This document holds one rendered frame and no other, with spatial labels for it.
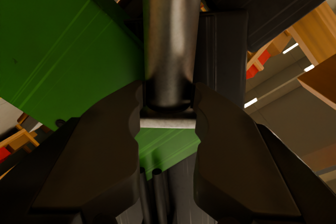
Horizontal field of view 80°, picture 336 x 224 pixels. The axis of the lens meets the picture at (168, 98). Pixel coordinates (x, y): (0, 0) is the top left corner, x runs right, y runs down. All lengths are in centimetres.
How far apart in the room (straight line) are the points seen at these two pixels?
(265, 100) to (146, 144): 759
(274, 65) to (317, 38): 859
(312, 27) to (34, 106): 93
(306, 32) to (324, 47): 9
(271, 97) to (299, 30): 681
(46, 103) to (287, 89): 763
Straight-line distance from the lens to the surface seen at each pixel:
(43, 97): 19
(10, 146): 590
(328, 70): 71
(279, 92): 771
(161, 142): 19
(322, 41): 100
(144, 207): 24
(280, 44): 420
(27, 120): 41
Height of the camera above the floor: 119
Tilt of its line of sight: 8 degrees up
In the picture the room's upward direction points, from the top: 139 degrees clockwise
